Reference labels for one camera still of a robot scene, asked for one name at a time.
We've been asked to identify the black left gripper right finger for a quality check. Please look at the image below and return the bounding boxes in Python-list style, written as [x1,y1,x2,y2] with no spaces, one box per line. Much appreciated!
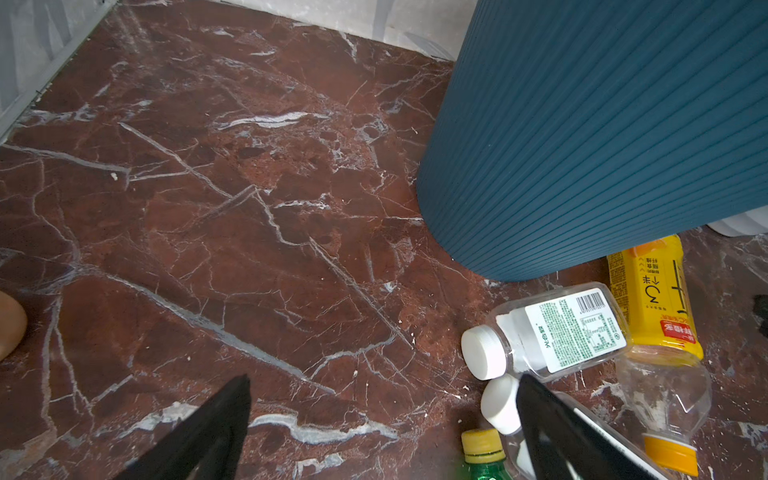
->
[516,374,654,479]

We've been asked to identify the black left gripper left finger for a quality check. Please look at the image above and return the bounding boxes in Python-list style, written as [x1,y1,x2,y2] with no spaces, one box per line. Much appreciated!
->
[117,375,251,479]

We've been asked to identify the green soda bottle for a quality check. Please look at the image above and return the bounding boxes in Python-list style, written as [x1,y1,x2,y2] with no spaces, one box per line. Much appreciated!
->
[461,429,511,480]

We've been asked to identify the green label juice bottle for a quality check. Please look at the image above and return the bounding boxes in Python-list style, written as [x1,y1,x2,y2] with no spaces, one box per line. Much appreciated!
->
[616,345,712,477]

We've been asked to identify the yellow orange drink bottle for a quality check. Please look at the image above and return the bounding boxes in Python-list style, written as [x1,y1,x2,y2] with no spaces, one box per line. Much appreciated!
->
[607,235,704,360]

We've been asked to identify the teal ribbed trash bin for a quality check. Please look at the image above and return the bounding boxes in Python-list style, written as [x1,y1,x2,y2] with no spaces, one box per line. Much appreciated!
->
[417,1,767,282]

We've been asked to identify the lower white cap bottle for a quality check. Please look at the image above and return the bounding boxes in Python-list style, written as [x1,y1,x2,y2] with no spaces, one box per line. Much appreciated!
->
[479,374,673,480]

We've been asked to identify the white cap bottle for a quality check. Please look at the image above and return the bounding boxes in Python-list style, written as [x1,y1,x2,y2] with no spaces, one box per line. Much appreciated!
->
[479,374,673,480]
[461,282,633,382]

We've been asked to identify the upper white cap bottle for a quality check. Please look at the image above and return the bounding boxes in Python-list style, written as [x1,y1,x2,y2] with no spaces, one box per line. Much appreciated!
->
[461,282,633,382]

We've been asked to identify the small terracotta vase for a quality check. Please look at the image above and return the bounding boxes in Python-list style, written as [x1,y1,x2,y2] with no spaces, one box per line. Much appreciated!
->
[0,292,28,360]

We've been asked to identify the white plant pot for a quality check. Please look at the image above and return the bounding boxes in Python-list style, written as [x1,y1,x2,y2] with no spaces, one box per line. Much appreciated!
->
[708,206,768,238]

